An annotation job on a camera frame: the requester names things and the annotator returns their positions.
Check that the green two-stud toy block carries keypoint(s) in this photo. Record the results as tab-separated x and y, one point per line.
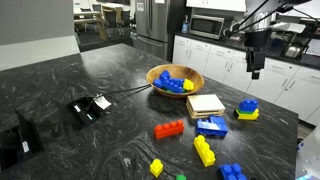
181	177

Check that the wide blue toy block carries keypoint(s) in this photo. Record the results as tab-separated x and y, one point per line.
211	128

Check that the long yellow toy block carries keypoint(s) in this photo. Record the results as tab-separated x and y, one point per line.
204	150

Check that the black recessed outlet box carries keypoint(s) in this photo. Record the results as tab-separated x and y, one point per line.
20	143
85	111

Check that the green toy block in bowl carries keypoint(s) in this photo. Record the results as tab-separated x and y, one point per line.
169	90

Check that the white paper tag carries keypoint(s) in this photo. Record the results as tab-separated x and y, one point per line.
102	102

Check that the white upper kitchen cabinet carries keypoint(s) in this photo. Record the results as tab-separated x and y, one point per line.
216	4

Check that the black office chair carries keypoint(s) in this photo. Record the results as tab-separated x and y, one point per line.
111	20

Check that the yellow studded toy block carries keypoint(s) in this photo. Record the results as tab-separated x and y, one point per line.
188	84

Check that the small blue toy block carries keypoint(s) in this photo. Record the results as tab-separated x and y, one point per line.
165	74

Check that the small yellow toy block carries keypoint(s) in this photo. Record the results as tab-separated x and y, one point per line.
156	167

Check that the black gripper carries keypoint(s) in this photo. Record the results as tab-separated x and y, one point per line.
256	58

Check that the long red toy block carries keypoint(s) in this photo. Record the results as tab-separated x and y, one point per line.
168	129

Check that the wooden dining table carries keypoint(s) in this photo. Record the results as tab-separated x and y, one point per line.
88	20

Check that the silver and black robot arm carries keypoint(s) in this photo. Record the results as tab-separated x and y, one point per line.
261	21

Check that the thin green toy block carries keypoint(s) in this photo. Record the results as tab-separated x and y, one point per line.
245	111

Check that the yellow square base block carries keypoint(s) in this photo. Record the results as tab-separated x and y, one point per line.
248	116

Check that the stainless steel microwave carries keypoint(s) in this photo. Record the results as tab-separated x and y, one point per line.
206	26

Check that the white lower kitchen cabinets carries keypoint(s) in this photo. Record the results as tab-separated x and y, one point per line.
213	60

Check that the blue soap bottle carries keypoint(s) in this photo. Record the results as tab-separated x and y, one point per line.
185	26

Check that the stainless steel refrigerator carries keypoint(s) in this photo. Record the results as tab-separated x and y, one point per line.
153	23

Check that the round wooden bowl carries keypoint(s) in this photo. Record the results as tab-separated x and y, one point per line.
196	78

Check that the blue square toy block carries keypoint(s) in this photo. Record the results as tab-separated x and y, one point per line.
248	105

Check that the blue four-stud toy block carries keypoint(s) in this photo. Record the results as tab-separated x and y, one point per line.
231	172

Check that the large blue toy block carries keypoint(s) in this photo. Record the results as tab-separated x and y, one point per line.
173	85

